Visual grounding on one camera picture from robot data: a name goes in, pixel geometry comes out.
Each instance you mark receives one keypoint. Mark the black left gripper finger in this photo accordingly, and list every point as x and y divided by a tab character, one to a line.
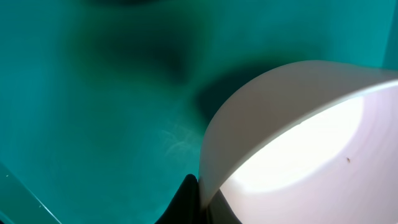
184	207

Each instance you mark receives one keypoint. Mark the small pink bowl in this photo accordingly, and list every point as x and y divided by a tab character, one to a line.
307	142

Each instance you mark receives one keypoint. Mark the teal serving tray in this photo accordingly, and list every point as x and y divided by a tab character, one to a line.
104	104

